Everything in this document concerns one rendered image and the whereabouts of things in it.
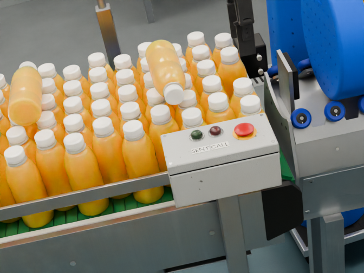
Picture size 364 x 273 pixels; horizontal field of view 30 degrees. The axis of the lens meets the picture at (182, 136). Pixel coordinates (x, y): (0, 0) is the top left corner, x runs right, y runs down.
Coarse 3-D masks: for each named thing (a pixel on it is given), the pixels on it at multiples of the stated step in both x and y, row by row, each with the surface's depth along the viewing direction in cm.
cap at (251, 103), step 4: (244, 96) 135; (248, 96) 135; (252, 96) 135; (256, 96) 134; (240, 100) 134; (244, 100) 134; (248, 100) 134; (252, 100) 134; (256, 100) 133; (240, 104) 134; (244, 104) 133; (248, 104) 133; (252, 104) 132; (256, 104) 132; (260, 104) 134; (244, 108) 133; (248, 108) 133; (252, 108) 133; (256, 108) 133; (248, 112) 133; (252, 112) 133
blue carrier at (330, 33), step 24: (312, 0) 146; (336, 0) 134; (360, 0) 133; (312, 24) 150; (336, 24) 133; (360, 24) 133; (312, 48) 155; (336, 48) 135; (360, 48) 134; (336, 72) 139; (360, 72) 137; (336, 96) 144
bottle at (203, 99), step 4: (220, 88) 142; (204, 92) 142; (208, 92) 142; (212, 92) 142; (216, 92) 142; (224, 92) 143; (200, 96) 144; (204, 96) 143; (208, 96) 142; (228, 96) 144; (200, 100) 144; (204, 100) 143; (228, 100) 144; (200, 104) 144; (204, 104) 143; (208, 104) 142; (204, 108) 143; (208, 108) 143
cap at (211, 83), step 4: (208, 76) 143; (212, 76) 143; (216, 76) 143; (204, 80) 142; (208, 80) 142; (212, 80) 142; (216, 80) 141; (204, 84) 141; (208, 84) 141; (212, 84) 140; (216, 84) 141; (220, 84) 142; (204, 88) 142; (208, 88) 141; (212, 88) 141; (216, 88) 141
